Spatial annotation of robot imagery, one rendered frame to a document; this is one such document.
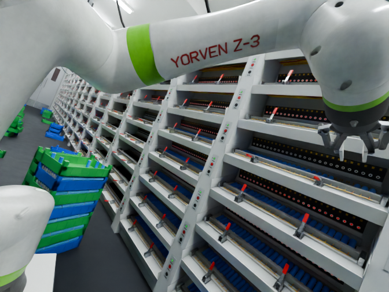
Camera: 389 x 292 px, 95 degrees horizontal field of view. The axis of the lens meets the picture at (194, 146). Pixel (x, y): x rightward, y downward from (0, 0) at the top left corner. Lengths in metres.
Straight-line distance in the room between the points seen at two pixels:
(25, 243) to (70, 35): 0.44
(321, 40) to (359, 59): 0.06
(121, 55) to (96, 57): 0.05
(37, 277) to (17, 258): 0.16
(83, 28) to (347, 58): 0.36
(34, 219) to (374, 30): 0.65
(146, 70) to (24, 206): 0.38
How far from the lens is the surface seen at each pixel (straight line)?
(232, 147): 0.99
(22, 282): 0.68
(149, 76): 0.40
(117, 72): 0.41
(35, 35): 0.33
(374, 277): 0.78
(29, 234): 0.56
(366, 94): 0.37
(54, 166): 1.16
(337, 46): 0.32
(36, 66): 0.34
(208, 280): 1.03
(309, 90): 0.93
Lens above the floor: 0.85
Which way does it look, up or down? 1 degrees up
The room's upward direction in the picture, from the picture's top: 23 degrees clockwise
